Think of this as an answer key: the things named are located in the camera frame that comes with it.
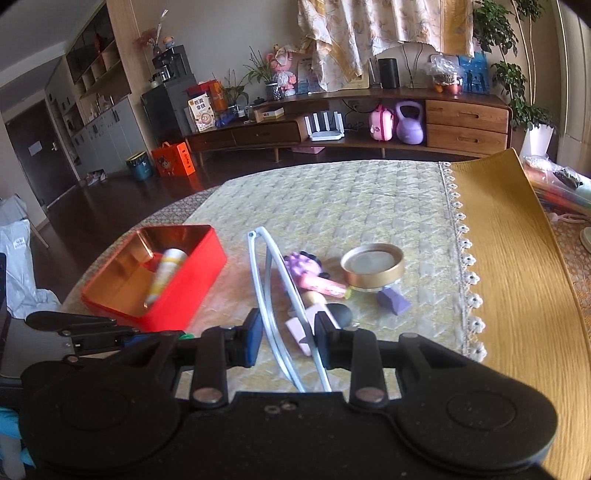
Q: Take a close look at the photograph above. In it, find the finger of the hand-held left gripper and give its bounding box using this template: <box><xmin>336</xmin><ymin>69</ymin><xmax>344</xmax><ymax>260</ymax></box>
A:
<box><xmin>25</xmin><ymin>311</ymin><xmax>141</xmax><ymax>357</ymax></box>

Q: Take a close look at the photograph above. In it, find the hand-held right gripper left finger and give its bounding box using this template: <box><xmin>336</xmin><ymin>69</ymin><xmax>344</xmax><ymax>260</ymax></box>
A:
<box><xmin>115</xmin><ymin>308</ymin><xmax>264</xmax><ymax>411</ymax></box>

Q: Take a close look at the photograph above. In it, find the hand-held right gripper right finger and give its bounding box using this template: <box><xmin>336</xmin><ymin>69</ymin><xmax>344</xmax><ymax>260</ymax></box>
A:
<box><xmin>313</xmin><ymin>311</ymin><xmax>481</xmax><ymax>411</ymax></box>

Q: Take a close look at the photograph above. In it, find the pink block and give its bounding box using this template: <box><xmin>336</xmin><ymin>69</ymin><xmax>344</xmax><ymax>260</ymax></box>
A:
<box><xmin>285</xmin><ymin>305</ymin><xmax>324</xmax><ymax>356</ymax></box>

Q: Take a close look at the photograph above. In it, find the black round object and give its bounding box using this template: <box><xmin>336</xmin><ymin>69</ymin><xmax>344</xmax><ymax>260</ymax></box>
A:
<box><xmin>330</xmin><ymin>302</ymin><xmax>354</xmax><ymax>326</ymax></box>

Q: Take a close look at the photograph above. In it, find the pink toy tube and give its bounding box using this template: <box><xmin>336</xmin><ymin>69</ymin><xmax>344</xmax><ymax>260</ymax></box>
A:
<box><xmin>300</xmin><ymin>272</ymin><xmax>348</xmax><ymax>298</ymax></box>

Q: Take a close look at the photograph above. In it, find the purple block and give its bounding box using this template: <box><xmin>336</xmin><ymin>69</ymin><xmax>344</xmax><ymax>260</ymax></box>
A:
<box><xmin>376</xmin><ymin>286</ymin><xmax>411</xmax><ymax>317</ymax></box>

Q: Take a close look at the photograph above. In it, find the red tin box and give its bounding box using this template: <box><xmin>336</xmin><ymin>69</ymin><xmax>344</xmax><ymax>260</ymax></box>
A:
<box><xmin>81</xmin><ymin>224</ymin><xmax>228</xmax><ymax>333</ymax></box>

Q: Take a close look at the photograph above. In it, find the purple grape toy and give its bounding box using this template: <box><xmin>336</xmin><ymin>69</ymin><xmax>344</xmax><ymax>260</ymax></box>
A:
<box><xmin>283</xmin><ymin>250</ymin><xmax>331</xmax><ymax>282</ymax></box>

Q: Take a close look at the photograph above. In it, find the white yellow bottle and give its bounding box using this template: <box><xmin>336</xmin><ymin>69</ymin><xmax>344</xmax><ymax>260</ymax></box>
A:
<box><xmin>143</xmin><ymin>248</ymin><xmax>188</xmax><ymax>309</ymax></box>

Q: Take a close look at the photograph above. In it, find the white hanger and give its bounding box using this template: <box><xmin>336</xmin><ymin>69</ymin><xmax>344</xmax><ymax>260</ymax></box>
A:
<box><xmin>247</xmin><ymin>226</ymin><xmax>333</xmax><ymax>393</ymax></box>

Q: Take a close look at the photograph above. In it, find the blue cloth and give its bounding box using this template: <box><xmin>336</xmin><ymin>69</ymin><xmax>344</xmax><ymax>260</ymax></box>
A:
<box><xmin>0</xmin><ymin>406</ymin><xmax>24</xmax><ymax>462</ymax></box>

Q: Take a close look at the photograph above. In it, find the white plastic bag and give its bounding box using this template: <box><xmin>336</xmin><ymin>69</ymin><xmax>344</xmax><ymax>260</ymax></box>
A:
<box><xmin>0</xmin><ymin>196</ymin><xmax>61</xmax><ymax>319</ymax></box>

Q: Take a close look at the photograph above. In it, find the gold jar lid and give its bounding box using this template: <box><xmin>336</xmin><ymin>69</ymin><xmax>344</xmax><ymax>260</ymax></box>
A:
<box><xmin>340</xmin><ymin>243</ymin><xmax>406</xmax><ymax>294</ymax></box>

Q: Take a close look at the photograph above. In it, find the patterned lace tablecloth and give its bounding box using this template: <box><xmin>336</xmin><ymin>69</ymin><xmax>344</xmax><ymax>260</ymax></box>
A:
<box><xmin>60</xmin><ymin>185</ymin><xmax>591</xmax><ymax>333</ymax></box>

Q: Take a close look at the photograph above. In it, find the cream quilted table cover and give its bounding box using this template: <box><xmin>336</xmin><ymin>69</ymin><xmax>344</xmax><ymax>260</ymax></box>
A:
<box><xmin>60</xmin><ymin>159</ymin><xmax>488</xmax><ymax>402</ymax></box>

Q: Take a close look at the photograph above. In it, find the teal bin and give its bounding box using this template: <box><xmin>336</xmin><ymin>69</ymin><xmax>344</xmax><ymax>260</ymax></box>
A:
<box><xmin>126</xmin><ymin>151</ymin><xmax>154</xmax><ymax>182</ymax></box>

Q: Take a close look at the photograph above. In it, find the dark door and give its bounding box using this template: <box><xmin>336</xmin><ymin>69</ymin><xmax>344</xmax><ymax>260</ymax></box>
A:
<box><xmin>4</xmin><ymin>99</ymin><xmax>77</xmax><ymax>208</ymax></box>

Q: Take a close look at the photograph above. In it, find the wooden tv cabinet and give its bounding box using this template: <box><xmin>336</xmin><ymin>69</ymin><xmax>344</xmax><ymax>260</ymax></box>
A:
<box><xmin>185</xmin><ymin>88</ymin><xmax>513</xmax><ymax>162</ymax></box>

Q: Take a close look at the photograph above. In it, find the white router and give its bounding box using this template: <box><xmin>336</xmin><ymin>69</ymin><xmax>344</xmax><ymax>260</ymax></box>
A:
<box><xmin>303</xmin><ymin>112</ymin><xmax>347</xmax><ymax>141</ymax></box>

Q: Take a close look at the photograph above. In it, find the black cabinet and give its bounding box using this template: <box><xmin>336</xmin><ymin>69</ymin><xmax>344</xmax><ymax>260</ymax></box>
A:
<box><xmin>141</xmin><ymin>83</ymin><xmax>199</xmax><ymax>148</ymax></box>

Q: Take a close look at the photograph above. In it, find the pink toy case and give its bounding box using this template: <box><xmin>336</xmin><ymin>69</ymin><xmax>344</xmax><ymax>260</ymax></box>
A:
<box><xmin>368</xmin><ymin>105</ymin><xmax>395</xmax><ymax>141</ymax></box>

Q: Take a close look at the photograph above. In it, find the purple kettlebell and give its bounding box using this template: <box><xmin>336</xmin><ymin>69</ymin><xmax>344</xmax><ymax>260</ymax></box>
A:
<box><xmin>394</xmin><ymin>102</ymin><xmax>424</xmax><ymax>144</ymax></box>

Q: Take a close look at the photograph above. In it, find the cereal box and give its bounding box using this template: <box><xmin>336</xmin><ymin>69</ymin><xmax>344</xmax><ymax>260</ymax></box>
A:
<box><xmin>187</xmin><ymin>95</ymin><xmax>217</xmax><ymax>133</ymax></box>

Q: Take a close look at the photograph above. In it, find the wooden cabinet drawer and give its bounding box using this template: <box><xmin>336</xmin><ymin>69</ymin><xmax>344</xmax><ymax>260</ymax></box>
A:
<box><xmin>425</xmin><ymin>99</ymin><xmax>510</xmax><ymax>134</ymax></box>
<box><xmin>427</xmin><ymin>124</ymin><xmax>509</xmax><ymax>155</ymax></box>

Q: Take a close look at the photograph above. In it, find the thin leafy potted plant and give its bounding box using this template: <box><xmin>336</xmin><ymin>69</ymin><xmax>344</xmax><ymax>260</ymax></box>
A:
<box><xmin>222</xmin><ymin>69</ymin><xmax>250</xmax><ymax>109</ymax></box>

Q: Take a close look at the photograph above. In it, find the red gift bag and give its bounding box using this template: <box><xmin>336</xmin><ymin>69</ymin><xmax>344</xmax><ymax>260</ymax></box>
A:
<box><xmin>198</xmin><ymin>80</ymin><xmax>227</xmax><ymax>114</ymax></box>

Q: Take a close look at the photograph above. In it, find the small plant in patterned pot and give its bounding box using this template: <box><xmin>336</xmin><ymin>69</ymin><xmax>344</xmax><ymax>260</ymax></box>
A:
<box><xmin>242</xmin><ymin>46</ymin><xmax>282</xmax><ymax>101</ymax></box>

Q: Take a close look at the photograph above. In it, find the pink plush doll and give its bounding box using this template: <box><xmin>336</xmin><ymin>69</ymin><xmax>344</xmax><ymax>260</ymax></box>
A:
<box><xmin>267</xmin><ymin>44</ymin><xmax>298</xmax><ymax>97</ymax></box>

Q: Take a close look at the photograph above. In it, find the black coffee machine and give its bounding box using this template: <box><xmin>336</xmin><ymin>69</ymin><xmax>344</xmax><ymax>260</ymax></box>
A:
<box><xmin>152</xmin><ymin>45</ymin><xmax>192</xmax><ymax>84</ymax></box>

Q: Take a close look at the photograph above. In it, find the black speaker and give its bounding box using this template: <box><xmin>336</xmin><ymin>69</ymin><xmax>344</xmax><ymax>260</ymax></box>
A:
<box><xmin>378</xmin><ymin>58</ymin><xmax>400</xmax><ymax>89</ymax></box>

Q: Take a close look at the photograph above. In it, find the plastic wrapped stack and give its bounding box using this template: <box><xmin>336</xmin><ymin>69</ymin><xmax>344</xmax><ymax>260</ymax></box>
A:
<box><xmin>524</xmin><ymin>154</ymin><xmax>591</xmax><ymax>217</ymax></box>

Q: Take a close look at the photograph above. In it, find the tall plant in white pot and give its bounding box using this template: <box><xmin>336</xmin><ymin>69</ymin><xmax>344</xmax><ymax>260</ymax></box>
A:
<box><xmin>473</xmin><ymin>0</ymin><xmax>561</xmax><ymax>158</ymax></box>

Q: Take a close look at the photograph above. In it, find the clear bag of fruit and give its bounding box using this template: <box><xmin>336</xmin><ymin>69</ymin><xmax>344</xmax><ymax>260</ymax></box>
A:
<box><xmin>425</xmin><ymin>54</ymin><xmax>462</xmax><ymax>95</ymax></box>

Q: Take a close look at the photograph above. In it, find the blue picture card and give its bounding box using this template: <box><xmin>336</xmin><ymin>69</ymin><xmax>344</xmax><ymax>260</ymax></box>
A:
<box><xmin>457</xmin><ymin>53</ymin><xmax>491</xmax><ymax>95</ymax></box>

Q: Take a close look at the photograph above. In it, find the floral patterned cloth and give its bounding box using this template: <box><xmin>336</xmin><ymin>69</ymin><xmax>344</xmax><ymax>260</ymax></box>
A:
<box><xmin>297</xmin><ymin>0</ymin><xmax>476</xmax><ymax>93</ymax></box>

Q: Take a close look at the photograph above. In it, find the wooden wall shelf unit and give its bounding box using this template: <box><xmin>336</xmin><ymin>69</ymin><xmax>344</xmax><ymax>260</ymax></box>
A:
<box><xmin>45</xmin><ymin>0</ymin><xmax>139</xmax><ymax>167</ymax></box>

